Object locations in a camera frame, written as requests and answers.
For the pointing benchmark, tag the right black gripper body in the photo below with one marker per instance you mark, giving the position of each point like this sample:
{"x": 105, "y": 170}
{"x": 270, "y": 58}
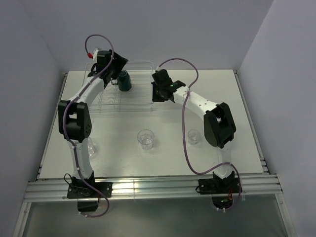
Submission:
{"x": 157, "y": 96}

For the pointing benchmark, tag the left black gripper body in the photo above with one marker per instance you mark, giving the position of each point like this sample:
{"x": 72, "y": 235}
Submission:
{"x": 116, "y": 66}

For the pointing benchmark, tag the dark teal mug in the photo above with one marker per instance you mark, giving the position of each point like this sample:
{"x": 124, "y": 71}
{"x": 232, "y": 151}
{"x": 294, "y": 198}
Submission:
{"x": 123, "y": 81}

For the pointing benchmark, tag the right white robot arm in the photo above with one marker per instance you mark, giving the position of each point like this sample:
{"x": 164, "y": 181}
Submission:
{"x": 218, "y": 123}

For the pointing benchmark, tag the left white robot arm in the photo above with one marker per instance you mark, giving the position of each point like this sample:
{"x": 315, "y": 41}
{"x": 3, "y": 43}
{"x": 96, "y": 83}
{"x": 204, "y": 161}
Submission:
{"x": 74, "y": 119}

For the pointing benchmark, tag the clear acrylic dish rack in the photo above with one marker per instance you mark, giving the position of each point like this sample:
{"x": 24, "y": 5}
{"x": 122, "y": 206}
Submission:
{"x": 137, "y": 99}

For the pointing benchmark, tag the small clear glass right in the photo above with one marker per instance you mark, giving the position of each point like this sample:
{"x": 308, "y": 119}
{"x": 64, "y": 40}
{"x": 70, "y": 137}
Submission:
{"x": 193, "y": 137}

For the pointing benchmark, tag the black box under left base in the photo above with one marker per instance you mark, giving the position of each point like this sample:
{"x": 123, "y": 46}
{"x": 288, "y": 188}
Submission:
{"x": 87, "y": 206}

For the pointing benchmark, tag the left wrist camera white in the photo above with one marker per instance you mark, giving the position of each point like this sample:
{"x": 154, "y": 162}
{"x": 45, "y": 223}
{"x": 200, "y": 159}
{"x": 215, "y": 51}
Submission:
{"x": 93, "y": 55}

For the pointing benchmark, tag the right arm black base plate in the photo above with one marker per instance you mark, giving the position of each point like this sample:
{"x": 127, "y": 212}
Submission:
{"x": 216, "y": 185}

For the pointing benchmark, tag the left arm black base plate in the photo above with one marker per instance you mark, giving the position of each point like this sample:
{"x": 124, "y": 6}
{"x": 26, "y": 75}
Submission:
{"x": 81, "y": 190}

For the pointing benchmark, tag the aluminium rail frame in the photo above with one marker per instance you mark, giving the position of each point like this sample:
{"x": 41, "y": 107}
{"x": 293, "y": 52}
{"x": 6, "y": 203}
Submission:
{"x": 153, "y": 193}

